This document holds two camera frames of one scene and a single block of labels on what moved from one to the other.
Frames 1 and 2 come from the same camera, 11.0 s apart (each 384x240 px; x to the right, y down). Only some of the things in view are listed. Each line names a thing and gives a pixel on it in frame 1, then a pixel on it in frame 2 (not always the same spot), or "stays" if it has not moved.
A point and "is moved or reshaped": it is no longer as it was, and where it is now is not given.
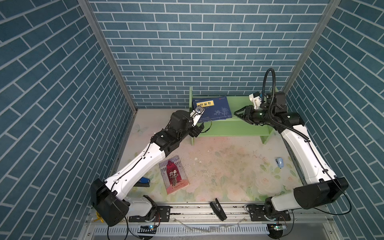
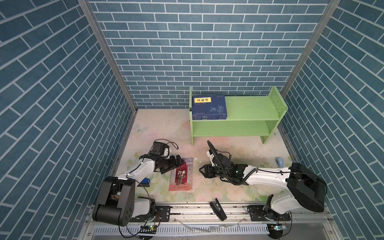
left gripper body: x=194 y=130 → x=167 y=164
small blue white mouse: x=280 y=162 stays
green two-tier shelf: x=234 y=126 stays
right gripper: x=247 y=112 → x=207 y=169
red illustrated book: x=174 y=174 is moved or reshaped
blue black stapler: x=143 y=182 stays
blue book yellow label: x=216 y=108 is moved or reshaped
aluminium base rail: x=200 y=220 stays
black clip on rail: x=218 y=209 stays
